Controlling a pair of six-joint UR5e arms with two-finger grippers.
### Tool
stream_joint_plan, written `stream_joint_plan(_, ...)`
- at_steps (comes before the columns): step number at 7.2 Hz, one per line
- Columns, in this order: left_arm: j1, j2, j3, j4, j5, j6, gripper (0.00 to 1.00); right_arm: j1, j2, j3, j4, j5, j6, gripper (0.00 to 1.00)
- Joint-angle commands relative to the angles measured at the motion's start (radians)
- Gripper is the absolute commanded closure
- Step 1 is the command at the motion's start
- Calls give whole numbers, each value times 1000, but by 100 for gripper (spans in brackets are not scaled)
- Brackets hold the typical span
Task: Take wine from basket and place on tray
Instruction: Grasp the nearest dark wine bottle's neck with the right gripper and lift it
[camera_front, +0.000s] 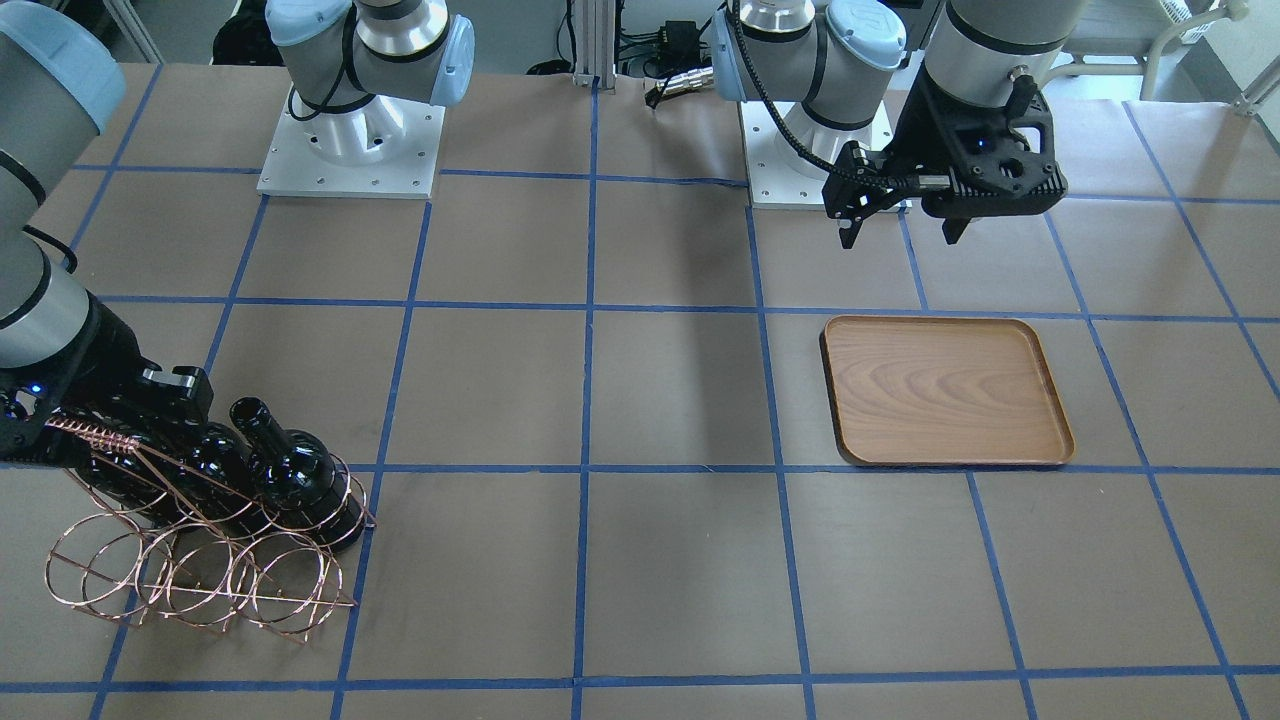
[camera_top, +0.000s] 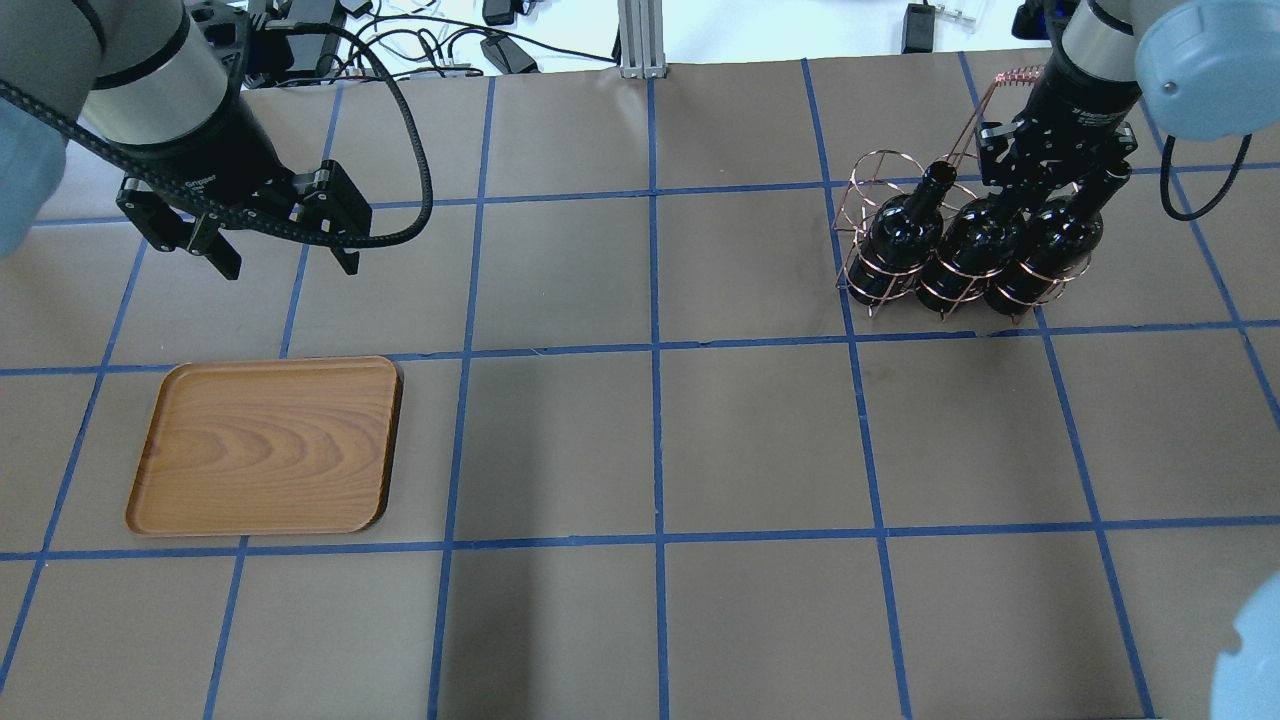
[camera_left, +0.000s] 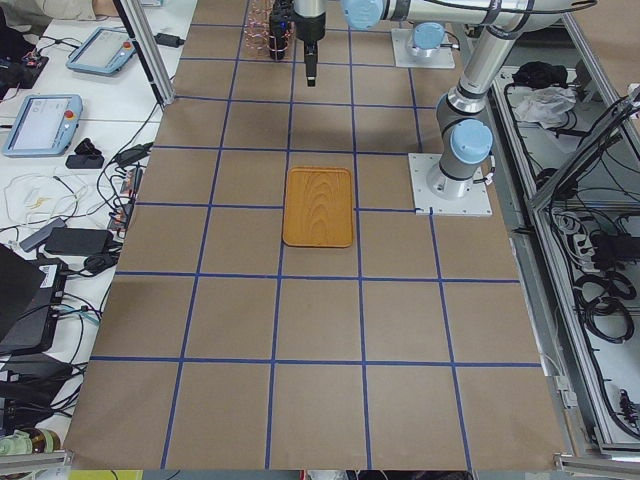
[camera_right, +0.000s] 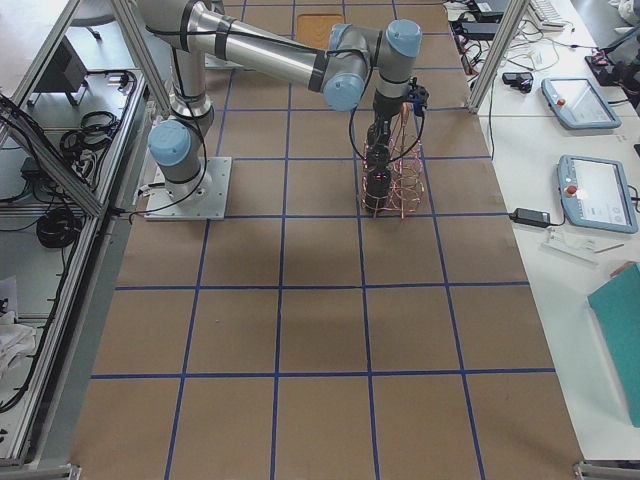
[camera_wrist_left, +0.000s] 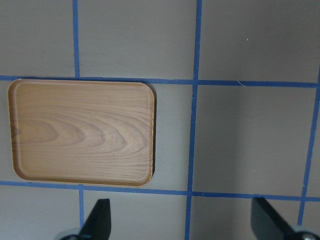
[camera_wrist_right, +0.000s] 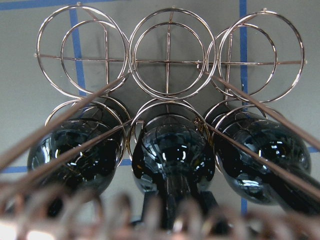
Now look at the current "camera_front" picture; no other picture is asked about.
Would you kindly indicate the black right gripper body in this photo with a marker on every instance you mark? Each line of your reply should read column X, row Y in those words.
column 103, row 372

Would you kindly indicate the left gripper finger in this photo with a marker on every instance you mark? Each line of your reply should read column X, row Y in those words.
column 953, row 228
column 857, row 188

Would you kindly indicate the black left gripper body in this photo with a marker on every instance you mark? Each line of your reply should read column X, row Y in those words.
column 916, row 150

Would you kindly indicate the dark wine bottle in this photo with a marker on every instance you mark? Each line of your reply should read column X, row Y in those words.
column 297, row 479
column 215, row 477

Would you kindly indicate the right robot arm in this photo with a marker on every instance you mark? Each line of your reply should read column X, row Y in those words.
column 60, row 88

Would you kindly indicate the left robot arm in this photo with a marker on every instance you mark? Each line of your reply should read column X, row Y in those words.
column 835, row 60

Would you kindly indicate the wooden tray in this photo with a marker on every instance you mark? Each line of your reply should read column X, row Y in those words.
column 943, row 391

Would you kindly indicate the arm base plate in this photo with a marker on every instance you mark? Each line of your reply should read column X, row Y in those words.
column 387, row 148
column 778, row 178

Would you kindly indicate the copper wire bottle basket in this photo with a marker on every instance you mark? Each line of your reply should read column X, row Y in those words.
column 146, row 553

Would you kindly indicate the aluminium frame post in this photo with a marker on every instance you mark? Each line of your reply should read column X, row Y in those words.
column 594, row 35

